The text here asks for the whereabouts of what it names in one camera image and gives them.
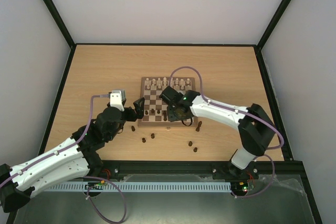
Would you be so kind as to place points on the grey slotted cable duct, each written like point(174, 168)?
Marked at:
point(148, 187)

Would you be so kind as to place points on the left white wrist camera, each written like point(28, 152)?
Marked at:
point(117, 99)

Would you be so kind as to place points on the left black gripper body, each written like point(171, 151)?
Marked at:
point(132, 117)

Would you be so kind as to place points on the white chess piece row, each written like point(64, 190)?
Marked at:
point(160, 83)

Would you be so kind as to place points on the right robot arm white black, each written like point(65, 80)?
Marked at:
point(256, 130)

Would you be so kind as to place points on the wooden chess board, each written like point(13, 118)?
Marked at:
point(152, 101)

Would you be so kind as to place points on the black aluminium frame rail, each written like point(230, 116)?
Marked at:
point(219, 170)

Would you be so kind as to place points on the tall dark piece by board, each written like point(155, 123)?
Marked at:
point(198, 126)

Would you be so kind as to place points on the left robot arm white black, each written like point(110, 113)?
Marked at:
point(75, 157)

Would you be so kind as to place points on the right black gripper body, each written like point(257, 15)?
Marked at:
point(169, 95)

